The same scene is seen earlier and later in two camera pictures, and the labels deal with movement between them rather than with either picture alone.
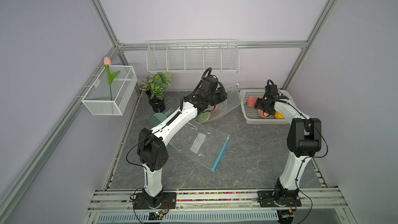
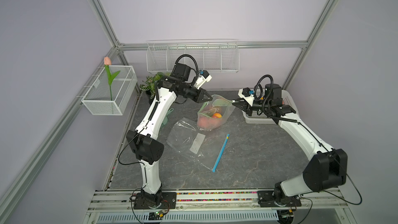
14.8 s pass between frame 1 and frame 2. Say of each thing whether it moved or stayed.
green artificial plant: stayed
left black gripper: moved
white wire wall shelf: stayed
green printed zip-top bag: moved
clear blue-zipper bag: stayed
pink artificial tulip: stayed
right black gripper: stayed
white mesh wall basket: stayed
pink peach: moved
